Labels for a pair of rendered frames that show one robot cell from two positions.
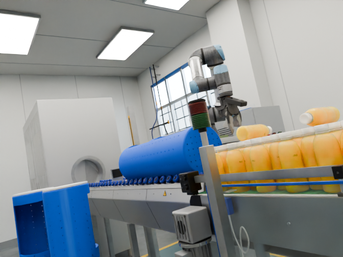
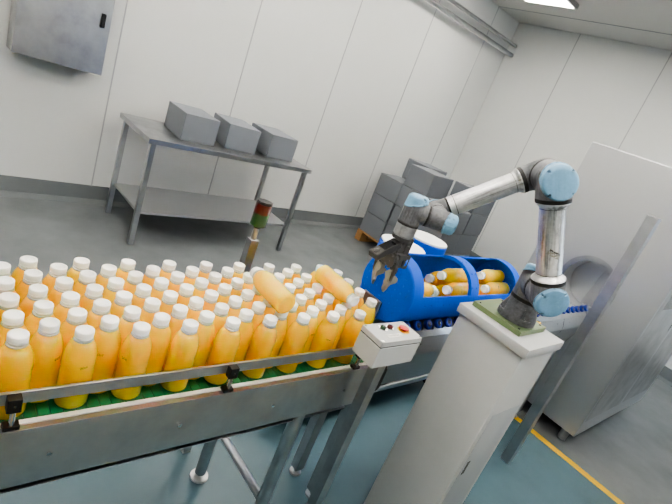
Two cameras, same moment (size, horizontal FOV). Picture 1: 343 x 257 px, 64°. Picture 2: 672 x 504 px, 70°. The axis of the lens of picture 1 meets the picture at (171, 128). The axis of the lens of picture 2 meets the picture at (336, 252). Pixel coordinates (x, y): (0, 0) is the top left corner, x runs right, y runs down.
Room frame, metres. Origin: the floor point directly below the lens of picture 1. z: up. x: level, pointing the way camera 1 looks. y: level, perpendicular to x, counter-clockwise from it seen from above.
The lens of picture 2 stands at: (0.92, -1.88, 1.76)
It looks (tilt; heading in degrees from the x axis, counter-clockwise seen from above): 19 degrees down; 79
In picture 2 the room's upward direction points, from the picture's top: 21 degrees clockwise
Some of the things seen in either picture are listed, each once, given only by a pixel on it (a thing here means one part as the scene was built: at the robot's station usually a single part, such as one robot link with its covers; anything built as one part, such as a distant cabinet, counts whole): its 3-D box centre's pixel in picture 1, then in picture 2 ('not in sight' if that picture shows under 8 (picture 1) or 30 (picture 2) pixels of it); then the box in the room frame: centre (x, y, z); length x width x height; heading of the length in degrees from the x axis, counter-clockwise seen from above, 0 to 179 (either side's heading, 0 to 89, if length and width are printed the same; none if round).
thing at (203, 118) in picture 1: (200, 121); (259, 219); (0.94, -0.10, 1.18); 0.06 x 0.06 x 0.05
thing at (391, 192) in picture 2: not in sight; (423, 218); (2.91, 3.78, 0.59); 1.20 x 0.80 x 1.19; 126
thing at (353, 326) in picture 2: not in sight; (350, 337); (1.35, -0.46, 0.99); 0.07 x 0.07 x 0.19
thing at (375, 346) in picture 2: not in sight; (387, 343); (1.45, -0.54, 1.05); 0.20 x 0.10 x 0.10; 35
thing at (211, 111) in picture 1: (205, 116); (535, 282); (2.00, -0.27, 1.34); 0.13 x 0.12 x 0.14; 82
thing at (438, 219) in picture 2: (218, 81); (439, 219); (1.53, -0.31, 1.45); 0.11 x 0.11 x 0.08; 82
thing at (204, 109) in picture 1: (198, 108); (263, 208); (0.94, -0.10, 1.23); 0.06 x 0.06 x 0.04
